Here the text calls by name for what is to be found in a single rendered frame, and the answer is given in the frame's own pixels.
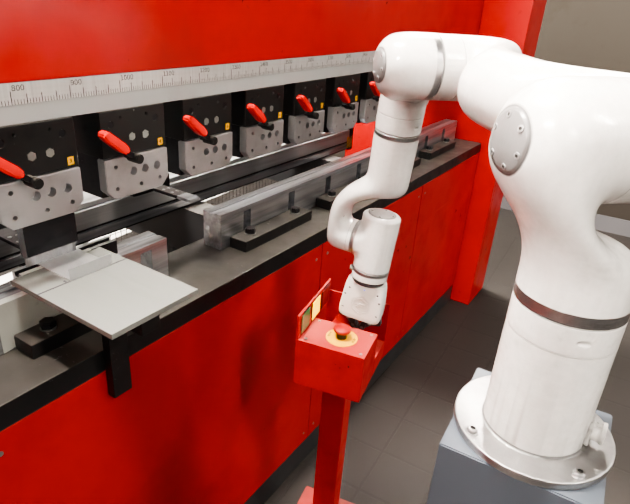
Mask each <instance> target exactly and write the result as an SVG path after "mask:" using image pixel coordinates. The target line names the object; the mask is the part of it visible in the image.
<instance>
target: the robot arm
mask: <svg viewBox="0 0 630 504"><path fill-rule="evenodd" d="M373 76H374V81H375V84H376V87H377V89H378V90H379V92H380V99H379V105H378V111H377V117H376V123H375V129H374V135H373V142H372V149H371V156H370V162H369V169H368V172H367V174H366V175H365V176H364V177H362V178H360V179H358V180H356V181H354V182H353V183H351V184H350V185H348V186H347V187H346V188H345V189H343V190H342V191H341V192H340V193H339V195H338V196H337V197H336V199H335V200H334V202H333V204H332V207H331V211H330V215H329V221H328V227H327V240H328V242H329V244H330V245H332V246H333V247H336V248H338V249H341V250H344V251H347V252H350V253H352V254H353V255H354V261H353V264H351V265H350V268H349V269H351V270H352V273H351V274H350V275H349V276H348V279H347V281H346V284H345V287H344V290H343V293H342V297H341V300H340V304H339V313H340V314H342V315H344V316H346V318H347V319H348V321H349V322H350V326H351V327H352V328H356V329H360V330H363V331H364V329H365V328H367V327H369V326H377V327H380V326H381V324H382V315H383V313H384V309H385V303H386V295H387V282H386V281H387V278H388V274H389V270H390V266H391V261H392V257H393V253H394V249H395V245H396V240H397V236H398V232H399V228H400V224H401V218H400V217H399V215H397V214H396V213H394V212H392V211H390V210H387V209H382V208H369V209H367V210H365V211H364V212H363V216H362V220H358V219H355V218H353V216H352V209H353V206H354V204H355V203H357V202H359V201H362V200H367V199H396V198H399V197H402V196H403V195H404V194H405V193H406V191H407V189H408V186H409V182H410V178H411V173H412V169H413V164H414V160H415V156H416V151H417V147H418V143H419V138H420V133H421V129H422V124H423V119H424V115H425V110H426V106H427V101H428V100H440V101H459V105H460V107H461V108H462V110H463V112H464V113H465V114H466V115H467V116H468V117H469V118H470V119H471V120H473V121H474V122H475V123H477V124H479V125H480V126H482V127H484V128H486V129H487V130H489V131H491V136H490V142H489V161H490V166H491V169H492V172H493V175H494V177H495V179H496V181H497V183H498V185H499V187H500V189H501V191H502V192H503V194H504V196H505V198H506V199H507V201H508V203H509V204H510V206H511V208H512V210H513V212H514V214H515V217H516V219H517V221H518V225H519V228H520V233H521V238H522V251H521V258H520V263H519V267H518V271H517V275H516V279H515V283H514V287H513V291H512V295H511V299H510V303H509V307H508V311H507V315H506V319H505V323H504V327H503V331H502V335H501V339H500V343H499V347H498V351H497V355H496V358H495V362H494V366H493V370H492V374H491V375H489V376H484V377H481V378H477V379H475V380H473V381H471V382H469V383H468V384H466V385H465V386H464V387H463V388H462V389H461V390H460V392H459V393H458V395H457V398H456V401H455V405H454V419H455V424H456V426H457V429H458V431H459V433H460V435H461V436H462V438H463V439H464V441H465V442H466V444H467V445H468V446H469V447H470V448H471V449H472V450H473V451H474V452H475V453H476V454H477V455H478V456H479V457H480V458H482V459H483V460H484V461H485V462H487V463H488V464H489V465H491V466H493V467H494V468H496V469H497V470H499V471H500V472H502V473H504V474H506V475H508V476H510V477H512V478H514V479H517V480H519V481H522V482H525V483H528V484H530V485H534V486H539V487H543V488H547V489H556V490H577V489H582V488H587V487H590V486H592V485H594V484H597V483H599V482H600V481H601V480H603V479H604V478H605V477H606V476H607V475H608V473H609V472H610V470H611V469H612V466H613V464H614V460H615V456H616V448H615V443H614V440H613V437H612V434H611V433H610V431H609V429H608V423H605V422H603V421H602V419H601V418H600V417H599V416H598V415H597V414H596V413H595V411H596V408H597V406H598V403H599V400H600V398H601V395H602V392H603V389H604V387H605V384H606V381H607V378H608V376H609V373H610V370H611V367H612V365H613V362H614V359H615V356H616V354H617V351H618V348H619V345H620V343H621V340H622V337H623V334H624V332H625V329H626V326H627V324H628V321H629V318H630V250H629V249H628V248H627V247H625V246H624V245H623V244H621V243H620V242H618V241H617V240H615V239H613V238H611V237H609V236H607V235H605V234H603V233H600V232H598V231H596V229H595V216H596V213H597V210H598V208H599V207H600V205H601V204H630V73H624V72H617V71H609V70H601V69H594V68H586V67H579V66H572V65H566V64H560V63H554V62H549V61H544V60H541V59H537V58H533V57H530V56H527V55H524V54H522V52H521V50H520V48H519V46H518V45H517V44H516V43H514V42H512V41H510V40H507V39H502V38H497V37H489V36H478V35H461V34H444V33H429V32H398V33H394V34H391V35H389V36H387V37H386V38H385V39H383V41H382V42H381V43H380V44H379V46H378V48H377V50H376V52H375V56H374V59H373ZM358 320H359V321H361V323H360V324H359V322H358Z"/></svg>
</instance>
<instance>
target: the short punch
mask: <svg viewBox="0 0 630 504"><path fill-rule="evenodd" d="M17 236H18V241H19V247H20V252H21V256H22V257H24V260H25V265H26V268H28V267H30V266H33V265H36V264H39V263H41V262H44V261H47V260H50V259H52V258H55V257H58V256H61V255H63V254H66V253H69V252H72V251H74V250H76V243H75V242H76V241H78V237H77V229H76V221H75V214H74V212H73V213H70V214H67V215H63V216H60V217H57V218H53V219H50V220H47V221H44V222H40V223H37V224H34V225H30V226H27V227H24V228H20V229H17Z"/></svg>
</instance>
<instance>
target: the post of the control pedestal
mask: <svg viewBox="0 0 630 504"><path fill-rule="evenodd" d="M350 405H351V400H348V399H345V398H342V397H338V396H335V395H332V394H329V393H326V392H322V403H321V415H320V426H319V437H318V448H317V459H316V470H315V481H314V492H313V503H312V504H339V497H340V489H341V480H342V472H343V464H344V455H345V447H346V438H347V430H348V422H349V413H350Z"/></svg>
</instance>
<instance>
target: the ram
mask: <svg viewBox="0 0 630 504"><path fill-rule="evenodd" d="M484 1H485V0H0V84H6V83H18V82H29V81H40V80H52V79H63V78H74V77H86V76H97V75H108V74H120V73H131V72H142V71H154V70H165V69H176V68H188V67H199V66H211V65H222V64H233V63H245V62H256V61H267V60H279V59H290V58H301V57H313V56H324V55H335V54H347V53H358V52H369V51H376V50H377V48H378V46H379V44H380V43H381V42H382V41H383V39H385V38H386V37H387V36H389V35H391V34H394V33H398V32H429V33H444V34H461V35H478V34H479V29H480V23H481V18H482V12H483V7H484ZM371 71H373V62H367V63H359V64H350V65H342V66H334V67H325V68H317V69H309V70H300V71H292V72H284V73H275V74H267V75H259V76H250V77H242V78H234V79H225V80H217V81H209V82H200V83H192V84H184V85H176V86H167V87H159V88H151V89H142V90H134V91H126V92H117V93H109V94H101V95H92V96H84V97H76V98H67V99H59V100H51V101H42V102H34V103H26V104H17V105H9V106H1V107H0V127H2V126H9V125H16V124H23V123H29V122H36V121H43V120H49V119H56V118H63V117H69V116H76V115H83V114H90V113H96V112H103V111H110V110H116V109H123V108H130V107H137V106H143V105H150V104H157V103H163V102H170V101H177V100H184V99H190V98H197V97H204V96H210V95H217V94H224V93H231V92H237V91H244V90H251V89H257V88H264V87H271V86H277V85H284V84H291V83H298V82H304V81H311V80H318V79H324V78H331V77H338V76H345V75H351V74H358V73H365V72H371Z"/></svg>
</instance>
